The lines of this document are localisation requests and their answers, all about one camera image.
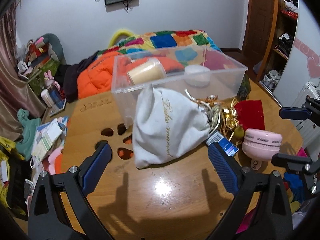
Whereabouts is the blue barcode card box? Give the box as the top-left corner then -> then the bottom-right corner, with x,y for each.
206,131 -> 239,157

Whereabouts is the red velvet pouch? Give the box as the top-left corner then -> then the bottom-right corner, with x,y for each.
234,100 -> 265,131

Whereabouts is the pink round portable fan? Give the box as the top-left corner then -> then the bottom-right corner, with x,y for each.
242,128 -> 283,161

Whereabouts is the green glass spray bottle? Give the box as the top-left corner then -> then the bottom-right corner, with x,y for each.
237,74 -> 251,101

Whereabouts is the gold ribbon bundle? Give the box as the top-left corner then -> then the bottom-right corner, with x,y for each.
184,89 -> 240,142

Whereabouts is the white drawstring cloth bag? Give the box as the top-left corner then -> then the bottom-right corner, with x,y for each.
132,85 -> 211,169

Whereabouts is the white round plastic jar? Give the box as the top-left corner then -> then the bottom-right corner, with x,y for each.
184,64 -> 210,88

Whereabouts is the beige round plastic jar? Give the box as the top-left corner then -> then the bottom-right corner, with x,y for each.
127,57 -> 167,85

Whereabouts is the green gourd ornament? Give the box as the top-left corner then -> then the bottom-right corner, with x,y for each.
231,125 -> 245,146

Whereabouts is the stack of paper booklets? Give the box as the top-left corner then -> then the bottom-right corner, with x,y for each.
31,116 -> 68,167

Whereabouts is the green dinosaur plush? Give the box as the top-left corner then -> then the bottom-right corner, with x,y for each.
16,108 -> 41,161

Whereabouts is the white cylindrical bottle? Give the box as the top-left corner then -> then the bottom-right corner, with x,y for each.
41,89 -> 55,108

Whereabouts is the clear plastic storage bin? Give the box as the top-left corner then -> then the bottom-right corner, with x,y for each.
111,51 -> 248,127

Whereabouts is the brown wooden door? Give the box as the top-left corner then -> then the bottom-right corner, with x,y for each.
242,0 -> 279,81

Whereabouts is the pink rabbit toy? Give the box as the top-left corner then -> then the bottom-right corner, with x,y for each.
43,70 -> 61,90

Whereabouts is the dark purple garment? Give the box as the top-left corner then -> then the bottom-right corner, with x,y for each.
54,51 -> 100,103

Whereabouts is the green storage box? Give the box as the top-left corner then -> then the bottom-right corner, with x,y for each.
27,59 -> 60,96

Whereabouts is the pink striped curtain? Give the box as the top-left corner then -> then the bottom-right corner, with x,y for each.
0,4 -> 46,141

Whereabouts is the orange puffer jacket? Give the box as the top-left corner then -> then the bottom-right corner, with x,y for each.
76,51 -> 186,100

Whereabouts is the colourful patchwork blanket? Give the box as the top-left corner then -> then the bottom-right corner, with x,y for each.
94,29 -> 221,72

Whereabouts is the yellow curved headboard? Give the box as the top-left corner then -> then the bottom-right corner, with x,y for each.
108,29 -> 134,48

